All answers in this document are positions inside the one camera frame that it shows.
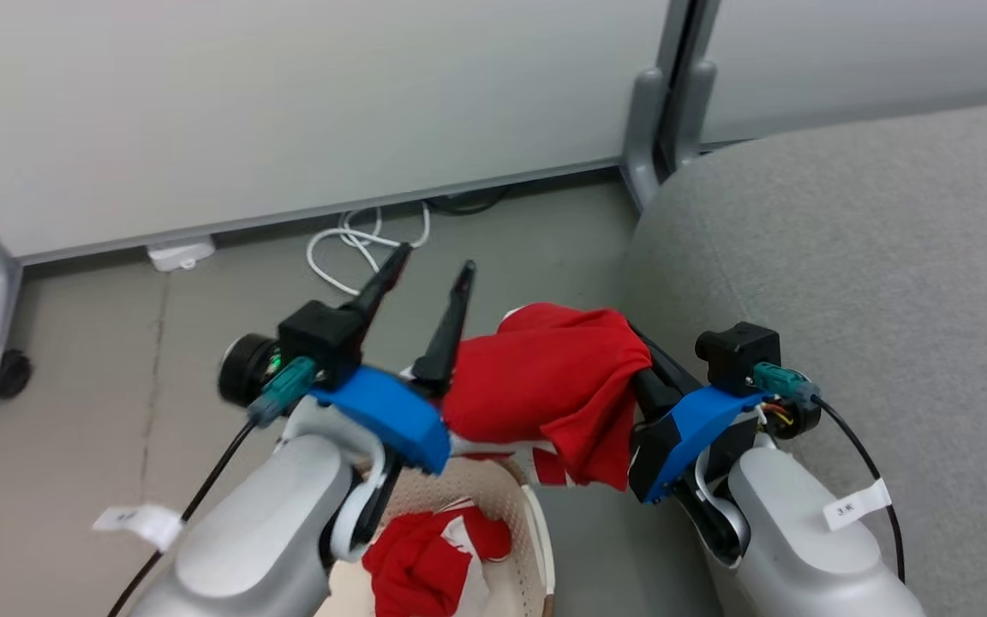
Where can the narrow white partition panel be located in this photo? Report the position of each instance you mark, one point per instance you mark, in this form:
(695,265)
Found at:
(870,60)

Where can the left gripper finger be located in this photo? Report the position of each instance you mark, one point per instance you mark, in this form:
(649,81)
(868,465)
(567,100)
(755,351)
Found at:
(449,338)
(380,287)

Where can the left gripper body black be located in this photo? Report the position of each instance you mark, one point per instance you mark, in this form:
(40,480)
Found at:
(247,370)

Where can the black caster wheel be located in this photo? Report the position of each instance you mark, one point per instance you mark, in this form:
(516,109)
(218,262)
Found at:
(8,374)

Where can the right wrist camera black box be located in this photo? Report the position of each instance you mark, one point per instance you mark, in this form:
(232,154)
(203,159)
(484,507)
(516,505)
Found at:
(738,353)

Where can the white power adapter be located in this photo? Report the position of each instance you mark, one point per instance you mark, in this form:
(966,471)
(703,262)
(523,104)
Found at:
(181,254)

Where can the red white sports shirt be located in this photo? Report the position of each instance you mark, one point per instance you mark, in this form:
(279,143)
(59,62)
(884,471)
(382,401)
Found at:
(545,377)
(416,557)

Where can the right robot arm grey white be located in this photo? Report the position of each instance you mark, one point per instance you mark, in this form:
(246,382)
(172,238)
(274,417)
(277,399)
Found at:
(793,557)

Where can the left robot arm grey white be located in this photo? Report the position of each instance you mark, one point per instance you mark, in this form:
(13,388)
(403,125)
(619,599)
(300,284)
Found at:
(262,531)

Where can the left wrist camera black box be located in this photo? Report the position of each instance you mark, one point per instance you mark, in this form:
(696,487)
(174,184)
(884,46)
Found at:
(322,336)

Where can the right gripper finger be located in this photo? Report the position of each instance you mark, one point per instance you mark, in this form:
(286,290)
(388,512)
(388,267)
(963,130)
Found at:
(663,362)

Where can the wide white partition panel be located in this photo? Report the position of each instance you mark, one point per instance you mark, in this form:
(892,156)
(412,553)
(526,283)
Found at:
(288,111)

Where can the grey fabric sofa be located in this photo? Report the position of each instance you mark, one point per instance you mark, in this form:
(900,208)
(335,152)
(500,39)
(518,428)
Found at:
(870,283)

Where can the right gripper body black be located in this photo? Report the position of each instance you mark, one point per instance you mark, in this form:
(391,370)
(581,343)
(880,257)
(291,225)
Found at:
(652,398)

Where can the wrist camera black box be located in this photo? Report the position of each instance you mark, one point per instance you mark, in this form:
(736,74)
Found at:
(738,353)
(322,336)

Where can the cream perforated laundry basket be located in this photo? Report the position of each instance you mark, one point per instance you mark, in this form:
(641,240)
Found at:
(519,531)

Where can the right blue camera bracket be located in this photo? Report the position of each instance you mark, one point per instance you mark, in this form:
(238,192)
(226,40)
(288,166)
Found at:
(697,424)

